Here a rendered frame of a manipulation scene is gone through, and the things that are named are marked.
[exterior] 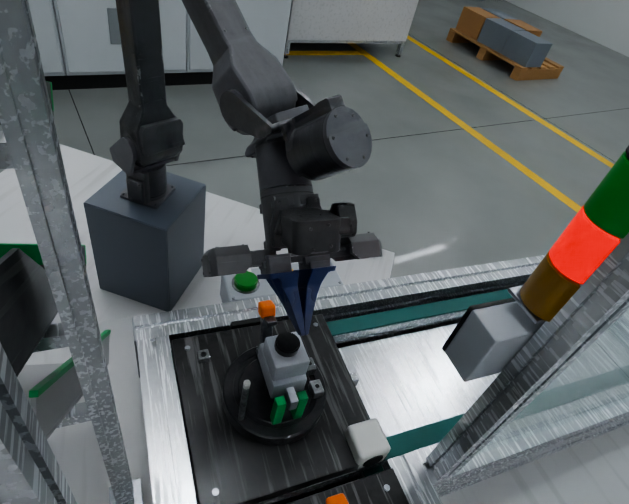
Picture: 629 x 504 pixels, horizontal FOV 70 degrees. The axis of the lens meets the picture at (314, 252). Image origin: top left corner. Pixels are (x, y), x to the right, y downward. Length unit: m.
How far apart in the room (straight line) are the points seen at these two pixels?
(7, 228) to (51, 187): 0.79
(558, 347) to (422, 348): 0.41
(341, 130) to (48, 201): 0.24
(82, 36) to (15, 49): 3.19
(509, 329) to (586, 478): 0.52
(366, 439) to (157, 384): 0.29
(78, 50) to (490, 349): 3.26
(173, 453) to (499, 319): 0.41
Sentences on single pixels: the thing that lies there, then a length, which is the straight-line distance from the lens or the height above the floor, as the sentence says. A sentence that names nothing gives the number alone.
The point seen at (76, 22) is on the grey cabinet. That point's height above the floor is 0.44.
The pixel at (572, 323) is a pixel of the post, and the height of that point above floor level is 1.27.
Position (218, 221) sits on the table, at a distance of 1.04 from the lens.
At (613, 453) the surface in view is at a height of 0.86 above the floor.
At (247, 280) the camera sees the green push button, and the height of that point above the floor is 0.97.
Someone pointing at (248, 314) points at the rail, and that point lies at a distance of 0.73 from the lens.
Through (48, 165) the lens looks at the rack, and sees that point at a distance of 0.27.
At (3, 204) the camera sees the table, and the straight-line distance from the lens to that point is 1.13.
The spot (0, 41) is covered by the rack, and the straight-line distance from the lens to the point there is 0.25.
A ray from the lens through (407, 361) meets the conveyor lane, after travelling 0.80.
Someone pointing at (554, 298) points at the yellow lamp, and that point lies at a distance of 0.43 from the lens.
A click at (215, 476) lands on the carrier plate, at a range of 0.60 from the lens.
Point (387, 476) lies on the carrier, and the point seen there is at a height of 0.97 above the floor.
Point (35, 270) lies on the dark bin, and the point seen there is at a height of 1.29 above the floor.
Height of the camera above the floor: 1.53
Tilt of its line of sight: 42 degrees down
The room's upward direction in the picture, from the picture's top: 15 degrees clockwise
